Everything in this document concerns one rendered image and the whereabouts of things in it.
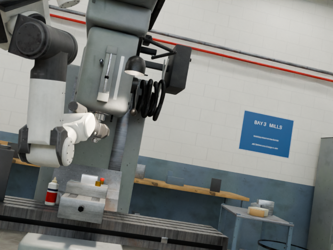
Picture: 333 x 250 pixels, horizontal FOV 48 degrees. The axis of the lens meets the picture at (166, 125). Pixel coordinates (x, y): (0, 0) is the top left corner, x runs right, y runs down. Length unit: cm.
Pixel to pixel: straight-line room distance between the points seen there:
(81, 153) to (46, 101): 92
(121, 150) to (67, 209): 64
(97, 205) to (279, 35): 575
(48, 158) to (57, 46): 29
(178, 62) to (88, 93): 54
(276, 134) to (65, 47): 563
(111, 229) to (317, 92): 580
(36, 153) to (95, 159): 87
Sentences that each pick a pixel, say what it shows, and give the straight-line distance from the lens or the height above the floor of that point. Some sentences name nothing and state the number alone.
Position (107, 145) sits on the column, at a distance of 188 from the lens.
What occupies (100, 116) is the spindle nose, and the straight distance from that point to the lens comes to 149.
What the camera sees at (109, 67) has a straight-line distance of 142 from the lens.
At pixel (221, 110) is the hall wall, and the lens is 609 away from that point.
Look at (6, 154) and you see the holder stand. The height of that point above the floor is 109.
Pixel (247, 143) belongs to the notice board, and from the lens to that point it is 621.
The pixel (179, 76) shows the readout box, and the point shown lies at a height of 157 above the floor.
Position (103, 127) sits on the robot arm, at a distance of 144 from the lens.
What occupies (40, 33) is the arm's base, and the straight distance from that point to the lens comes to 95.
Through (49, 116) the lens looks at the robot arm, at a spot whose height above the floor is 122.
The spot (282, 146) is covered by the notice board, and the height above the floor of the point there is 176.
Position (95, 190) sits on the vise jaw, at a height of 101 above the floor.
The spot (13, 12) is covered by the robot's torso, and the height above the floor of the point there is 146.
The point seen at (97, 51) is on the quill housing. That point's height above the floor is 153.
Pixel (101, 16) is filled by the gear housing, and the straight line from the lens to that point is 147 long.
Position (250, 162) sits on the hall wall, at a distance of 624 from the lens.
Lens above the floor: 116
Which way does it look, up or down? 6 degrees up
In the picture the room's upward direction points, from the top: 10 degrees clockwise
